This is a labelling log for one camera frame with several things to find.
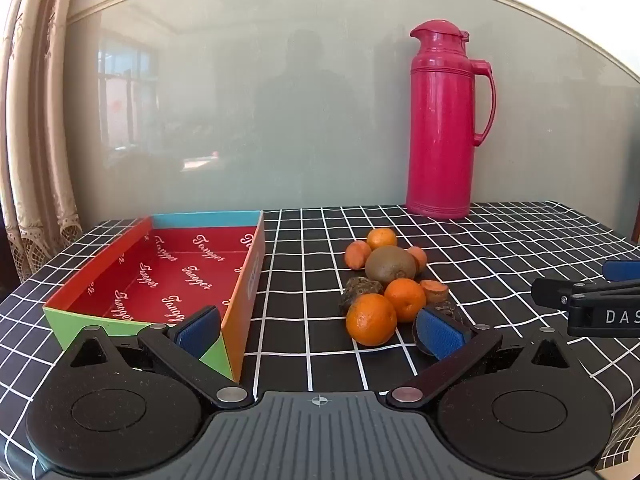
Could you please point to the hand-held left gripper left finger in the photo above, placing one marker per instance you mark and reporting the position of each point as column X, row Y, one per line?
column 200, row 331

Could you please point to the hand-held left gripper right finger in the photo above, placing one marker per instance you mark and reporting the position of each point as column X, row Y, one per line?
column 440, row 333

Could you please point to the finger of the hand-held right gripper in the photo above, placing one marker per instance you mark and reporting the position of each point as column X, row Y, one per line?
column 622, row 270
column 550, row 292

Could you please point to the dark wrinkled lump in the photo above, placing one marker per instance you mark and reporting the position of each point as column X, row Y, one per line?
column 357, row 291
column 450, row 311

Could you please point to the orange carrot piece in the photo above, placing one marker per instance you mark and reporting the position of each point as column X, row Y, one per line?
column 356, row 254
column 420, row 258
column 434, row 290

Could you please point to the tangerine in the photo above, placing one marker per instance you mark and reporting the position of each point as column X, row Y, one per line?
column 382, row 238
column 371, row 319
column 405, row 299

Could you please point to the red printed cardboard box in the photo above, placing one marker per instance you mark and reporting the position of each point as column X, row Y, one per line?
column 190, row 260

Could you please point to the brown kiwi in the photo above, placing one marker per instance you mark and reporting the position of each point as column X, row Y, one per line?
column 390, row 263

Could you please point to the black white checked tablecloth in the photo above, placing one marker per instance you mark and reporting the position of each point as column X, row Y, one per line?
column 310, row 270

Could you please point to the pink thermos jug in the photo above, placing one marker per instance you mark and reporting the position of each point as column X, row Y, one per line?
column 440, row 135

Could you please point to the beige lace curtain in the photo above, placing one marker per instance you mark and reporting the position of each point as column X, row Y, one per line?
column 40, row 160

